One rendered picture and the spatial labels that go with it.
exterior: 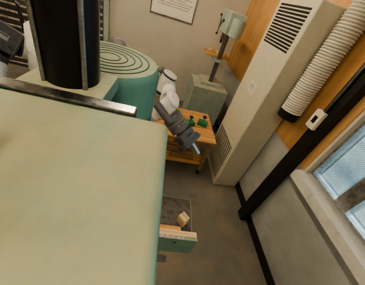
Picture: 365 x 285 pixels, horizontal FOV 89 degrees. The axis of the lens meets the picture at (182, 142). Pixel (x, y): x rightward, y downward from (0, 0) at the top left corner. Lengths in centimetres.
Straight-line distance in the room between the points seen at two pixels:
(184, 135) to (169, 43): 266
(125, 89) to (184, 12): 303
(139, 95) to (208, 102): 244
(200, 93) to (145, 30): 133
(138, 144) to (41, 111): 8
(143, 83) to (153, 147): 17
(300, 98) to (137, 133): 148
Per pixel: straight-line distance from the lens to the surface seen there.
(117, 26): 342
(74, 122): 17
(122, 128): 17
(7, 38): 99
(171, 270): 173
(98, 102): 20
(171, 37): 335
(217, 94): 270
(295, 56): 164
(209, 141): 194
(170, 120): 77
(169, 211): 85
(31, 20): 22
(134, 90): 31
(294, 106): 161
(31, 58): 98
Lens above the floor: 162
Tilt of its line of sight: 38 degrees down
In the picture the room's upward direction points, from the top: 19 degrees clockwise
